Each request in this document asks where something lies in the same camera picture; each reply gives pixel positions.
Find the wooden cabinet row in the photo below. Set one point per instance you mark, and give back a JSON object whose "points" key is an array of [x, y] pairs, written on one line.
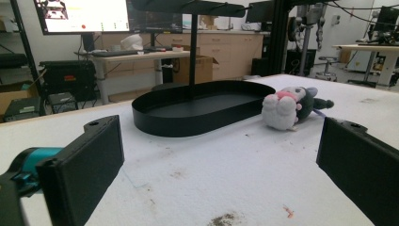
{"points": [[232, 53]]}

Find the large monitor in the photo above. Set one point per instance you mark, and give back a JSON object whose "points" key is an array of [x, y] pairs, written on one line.
{"points": [[84, 15]]}

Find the small black device box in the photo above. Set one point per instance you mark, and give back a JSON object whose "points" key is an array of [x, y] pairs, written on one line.
{"points": [[62, 102]]}

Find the black metal shelf rack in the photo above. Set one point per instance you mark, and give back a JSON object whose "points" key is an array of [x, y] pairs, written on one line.
{"points": [[22, 44]]}

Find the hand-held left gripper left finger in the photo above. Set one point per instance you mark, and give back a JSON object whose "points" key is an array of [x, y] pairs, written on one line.
{"points": [[84, 166]]}

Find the dark monitor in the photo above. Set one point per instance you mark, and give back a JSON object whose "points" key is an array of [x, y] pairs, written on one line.
{"points": [[259, 12]]}

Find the open cardboard box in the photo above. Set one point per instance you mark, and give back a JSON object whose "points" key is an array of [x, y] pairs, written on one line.
{"points": [[17, 94]]}

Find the black keyboard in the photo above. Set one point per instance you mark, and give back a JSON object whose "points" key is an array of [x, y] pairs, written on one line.
{"points": [[116, 53]]}

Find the white crumpled cloth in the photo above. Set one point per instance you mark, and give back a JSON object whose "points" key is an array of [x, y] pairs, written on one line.
{"points": [[132, 42]]}

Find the white and grey plush toy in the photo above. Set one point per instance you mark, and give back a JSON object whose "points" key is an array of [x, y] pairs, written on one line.
{"points": [[290, 108]]}

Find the light wooden desk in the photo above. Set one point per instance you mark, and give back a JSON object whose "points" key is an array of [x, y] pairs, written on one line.
{"points": [[131, 62]]}

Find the black equipment case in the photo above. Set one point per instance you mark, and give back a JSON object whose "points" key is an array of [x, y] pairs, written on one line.
{"points": [[67, 78]]}

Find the metal stool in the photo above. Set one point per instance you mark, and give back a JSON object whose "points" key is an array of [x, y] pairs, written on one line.
{"points": [[327, 67]]}

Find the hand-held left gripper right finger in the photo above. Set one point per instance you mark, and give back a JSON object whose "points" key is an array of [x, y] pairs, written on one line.
{"points": [[360, 163]]}

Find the black two-tier tray stand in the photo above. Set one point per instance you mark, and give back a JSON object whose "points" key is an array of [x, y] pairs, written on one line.
{"points": [[200, 106]]}

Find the black metal frame post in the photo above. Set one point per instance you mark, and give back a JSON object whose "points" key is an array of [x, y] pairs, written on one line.
{"points": [[280, 36]]}

